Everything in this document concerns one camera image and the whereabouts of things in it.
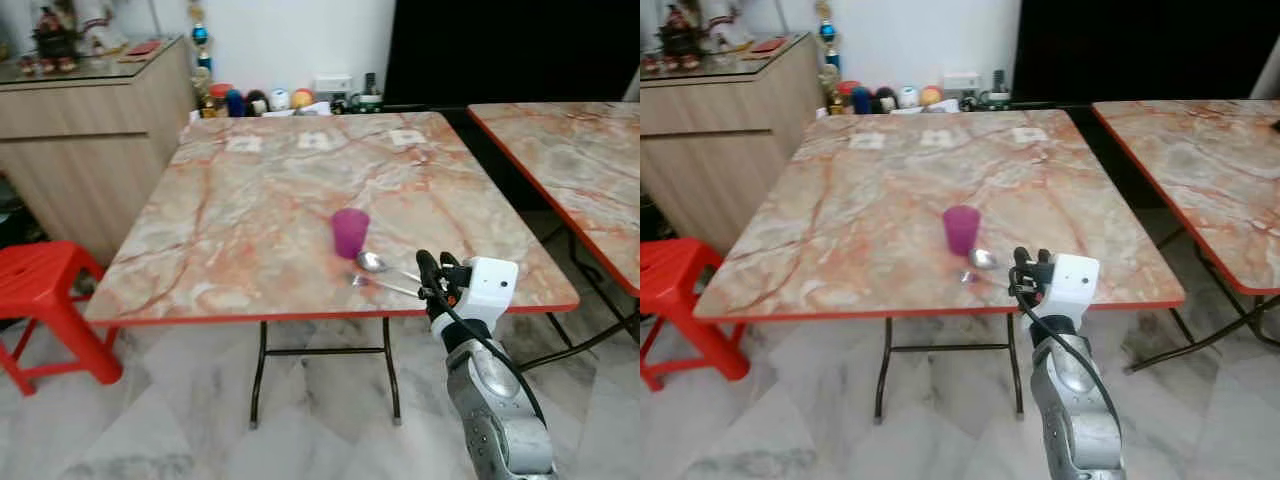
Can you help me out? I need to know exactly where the blue and gold trophy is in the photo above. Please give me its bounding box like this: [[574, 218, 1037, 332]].
[[815, 0, 839, 71], [188, 0, 214, 73]]

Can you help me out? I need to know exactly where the red plastic stool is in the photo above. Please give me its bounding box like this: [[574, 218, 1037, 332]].
[[0, 240, 124, 396], [640, 237, 751, 391]]

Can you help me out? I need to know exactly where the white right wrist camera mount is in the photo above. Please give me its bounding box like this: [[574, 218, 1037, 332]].
[[455, 257, 519, 327], [1043, 253, 1101, 320]]

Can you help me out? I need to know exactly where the light wooden cabinet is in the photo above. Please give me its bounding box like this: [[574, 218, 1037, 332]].
[[0, 35, 198, 266], [640, 32, 823, 256]]

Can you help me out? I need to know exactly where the dark red figurine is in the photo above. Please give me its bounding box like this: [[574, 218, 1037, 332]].
[[30, 5, 81, 71], [660, 5, 706, 69]]

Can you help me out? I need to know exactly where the black television screen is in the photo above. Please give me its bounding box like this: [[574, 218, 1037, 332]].
[[1012, 0, 1280, 104], [383, 0, 641, 109]]

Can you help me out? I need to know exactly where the metal fork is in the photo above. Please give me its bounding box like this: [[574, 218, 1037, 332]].
[[348, 273, 422, 299]]

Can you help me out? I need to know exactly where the metal spoon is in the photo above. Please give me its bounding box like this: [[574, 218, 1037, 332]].
[[357, 251, 423, 282], [970, 248, 1016, 276]]

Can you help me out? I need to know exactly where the purple plastic cup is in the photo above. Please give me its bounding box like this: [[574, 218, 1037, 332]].
[[943, 205, 982, 256], [332, 208, 371, 260]]

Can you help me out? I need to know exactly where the white figurine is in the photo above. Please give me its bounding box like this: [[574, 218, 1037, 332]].
[[75, 0, 129, 56], [705, 0, 756, 51]]

